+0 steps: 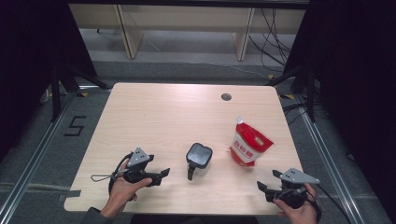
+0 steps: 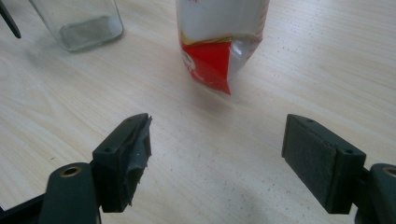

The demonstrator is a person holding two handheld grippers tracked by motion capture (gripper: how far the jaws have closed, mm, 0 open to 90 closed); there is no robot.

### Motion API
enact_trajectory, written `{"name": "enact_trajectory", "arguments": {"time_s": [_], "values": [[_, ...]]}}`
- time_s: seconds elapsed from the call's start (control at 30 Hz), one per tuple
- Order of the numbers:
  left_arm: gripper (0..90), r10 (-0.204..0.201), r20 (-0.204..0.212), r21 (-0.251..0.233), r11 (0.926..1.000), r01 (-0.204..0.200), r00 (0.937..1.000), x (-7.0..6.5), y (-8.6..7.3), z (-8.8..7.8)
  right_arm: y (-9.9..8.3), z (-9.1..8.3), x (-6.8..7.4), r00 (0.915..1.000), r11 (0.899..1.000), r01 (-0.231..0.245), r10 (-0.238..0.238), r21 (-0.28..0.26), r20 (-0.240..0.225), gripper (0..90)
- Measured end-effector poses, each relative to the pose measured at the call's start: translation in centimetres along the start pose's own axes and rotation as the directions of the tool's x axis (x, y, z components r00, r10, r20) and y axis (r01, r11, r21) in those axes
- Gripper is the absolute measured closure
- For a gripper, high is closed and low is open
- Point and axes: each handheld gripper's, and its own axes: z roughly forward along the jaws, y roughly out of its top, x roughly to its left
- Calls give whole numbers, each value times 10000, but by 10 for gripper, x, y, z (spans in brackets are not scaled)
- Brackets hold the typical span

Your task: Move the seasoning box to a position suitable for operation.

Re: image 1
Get red and white sugar pouch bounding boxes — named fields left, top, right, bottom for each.
left=229, top=116, right=276, bottom=168

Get black curtain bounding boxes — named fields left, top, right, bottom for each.
left=283, top=0, right=396, bottom=218
left=0, top=0, right=98, bottom=162

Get thin grey wire loop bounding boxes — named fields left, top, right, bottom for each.
left=91, top=172, right=126, bottom=183

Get clear seasoning box black lid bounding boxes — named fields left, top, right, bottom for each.
left=185, top=142, right=214, bottom=182

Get aluminium floor rail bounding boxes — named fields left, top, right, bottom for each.
left=294, top=93, right=366, bottom=224
left=0, top=84, right=96, bottom=224

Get light wooden shelf unit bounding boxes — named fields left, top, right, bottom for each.
left=68, top=3, right=307, bottom=63

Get bundle of black cables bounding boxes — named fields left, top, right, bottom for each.
left=247, top=8, right=297, bottom=68

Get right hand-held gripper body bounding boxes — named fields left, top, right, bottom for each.
left=264, top=167, right=321, bottom=210

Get black floor cables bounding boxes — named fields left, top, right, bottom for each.
left=281, top=102, right=316, bottom=126

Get person's left hand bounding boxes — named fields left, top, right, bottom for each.
left=101, top=159, right=154, bottom=218

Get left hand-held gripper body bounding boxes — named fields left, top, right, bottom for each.
left=122, top=147, right=163, bottom=188

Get person's dark clothing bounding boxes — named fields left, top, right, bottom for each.
left=130, top=214, right=260, bottom=224

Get white floor cable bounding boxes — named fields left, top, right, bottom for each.
left=143, top=33, right=273, bottom=79

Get thin black cable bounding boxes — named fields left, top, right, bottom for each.
left=316, top=183, right=354, bottom=224

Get black metal stand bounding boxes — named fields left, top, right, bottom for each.
left=266, top=65, right=318, bottom=123
left=49, top=63, right=112, bottom=123

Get person's right hand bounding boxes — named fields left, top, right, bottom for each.
left=273, top=182, right=319, bottom=224

